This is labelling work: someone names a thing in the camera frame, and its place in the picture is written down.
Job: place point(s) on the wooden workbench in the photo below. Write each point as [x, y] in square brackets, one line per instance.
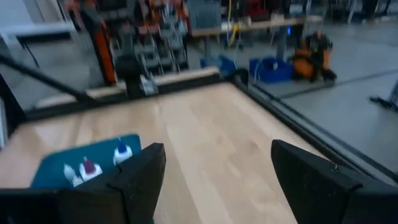
[255, 25]

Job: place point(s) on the blue plastic bin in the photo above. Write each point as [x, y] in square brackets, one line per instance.
[53, 168]

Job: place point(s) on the orange shop vacuum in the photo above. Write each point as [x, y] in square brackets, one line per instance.
[312, 57]

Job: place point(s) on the large blue storage bin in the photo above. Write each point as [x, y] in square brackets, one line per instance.
[270, 70]

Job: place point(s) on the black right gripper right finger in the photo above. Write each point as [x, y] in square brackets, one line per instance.
[311, 183]

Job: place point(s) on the large blue food coloring bottle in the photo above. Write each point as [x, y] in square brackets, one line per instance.
[122, 154]

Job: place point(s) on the large purple food coloring bottle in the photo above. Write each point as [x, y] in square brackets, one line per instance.
[89, 169]

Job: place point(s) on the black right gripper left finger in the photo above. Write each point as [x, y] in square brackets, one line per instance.
[143, 183]

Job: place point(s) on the orange and black post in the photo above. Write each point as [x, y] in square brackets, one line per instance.
[102, 53]

